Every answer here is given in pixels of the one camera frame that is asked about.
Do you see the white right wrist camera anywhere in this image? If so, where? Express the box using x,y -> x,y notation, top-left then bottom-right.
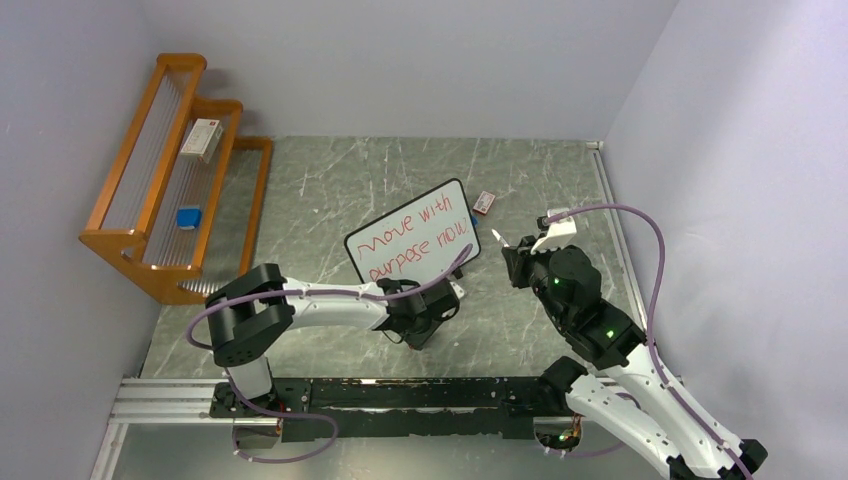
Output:
530,208 -> 577,255

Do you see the aluminium frame rail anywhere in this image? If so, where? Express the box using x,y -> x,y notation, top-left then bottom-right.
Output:
111,137 -> 681,479

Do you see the orange wooden tiered rack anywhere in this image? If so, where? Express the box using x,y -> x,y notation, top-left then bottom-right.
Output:
79,53 -> 273,305

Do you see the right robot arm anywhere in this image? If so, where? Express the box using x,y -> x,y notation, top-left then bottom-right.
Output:
501,236 -> 768,479

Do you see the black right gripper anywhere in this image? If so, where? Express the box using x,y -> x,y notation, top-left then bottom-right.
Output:
504,233 -> 569,327

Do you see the white marker pen body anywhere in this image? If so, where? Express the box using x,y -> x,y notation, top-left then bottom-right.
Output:
491,229 -> 509,248

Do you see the white red box on rack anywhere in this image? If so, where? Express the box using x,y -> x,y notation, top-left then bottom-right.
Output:
179,118 -> 223,163

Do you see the black framed whiteboard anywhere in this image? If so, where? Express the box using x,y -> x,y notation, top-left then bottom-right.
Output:
343,178 -> 481,283

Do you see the small red white box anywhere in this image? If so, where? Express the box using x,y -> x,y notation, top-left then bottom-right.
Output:
472,191 -> 496,215

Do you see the blue eraser on rack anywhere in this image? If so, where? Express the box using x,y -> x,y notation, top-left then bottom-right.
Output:
175,207 -> 202,230

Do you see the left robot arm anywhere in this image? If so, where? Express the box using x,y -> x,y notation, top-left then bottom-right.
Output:
199,263 -> 461,416

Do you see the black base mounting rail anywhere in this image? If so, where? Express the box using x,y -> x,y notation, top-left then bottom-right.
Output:
210,374 -> 604,444

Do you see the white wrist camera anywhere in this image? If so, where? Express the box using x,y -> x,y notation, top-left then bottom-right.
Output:
449,281 -> 466,299
530,208 -> 577,255

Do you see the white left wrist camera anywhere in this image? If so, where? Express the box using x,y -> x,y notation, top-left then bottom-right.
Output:
449,281 -> 466,299

